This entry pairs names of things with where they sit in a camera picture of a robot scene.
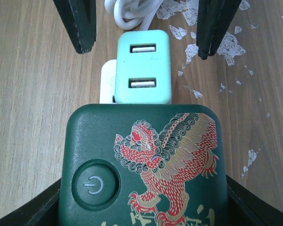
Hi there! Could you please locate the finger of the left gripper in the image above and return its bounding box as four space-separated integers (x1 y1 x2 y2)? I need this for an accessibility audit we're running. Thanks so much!
196 0 241 60
53 0 96 54

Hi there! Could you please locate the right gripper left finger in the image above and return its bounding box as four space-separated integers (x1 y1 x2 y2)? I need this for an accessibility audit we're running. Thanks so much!
0 179 61 226

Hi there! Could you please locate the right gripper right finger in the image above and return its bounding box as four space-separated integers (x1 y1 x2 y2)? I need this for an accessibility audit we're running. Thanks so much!
226 176 283 226

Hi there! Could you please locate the white power strip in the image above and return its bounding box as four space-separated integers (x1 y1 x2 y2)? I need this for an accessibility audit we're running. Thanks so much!
100 59 117 104

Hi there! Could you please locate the mint green usb charger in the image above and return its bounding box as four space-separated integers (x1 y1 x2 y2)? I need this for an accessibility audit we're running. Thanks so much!
115 30 172 105

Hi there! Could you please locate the green cube socket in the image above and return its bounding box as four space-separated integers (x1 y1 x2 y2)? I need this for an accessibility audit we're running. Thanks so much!
58 104 230 226

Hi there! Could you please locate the white power cord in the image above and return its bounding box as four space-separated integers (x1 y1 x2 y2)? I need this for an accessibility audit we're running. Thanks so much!
103 0 166 31

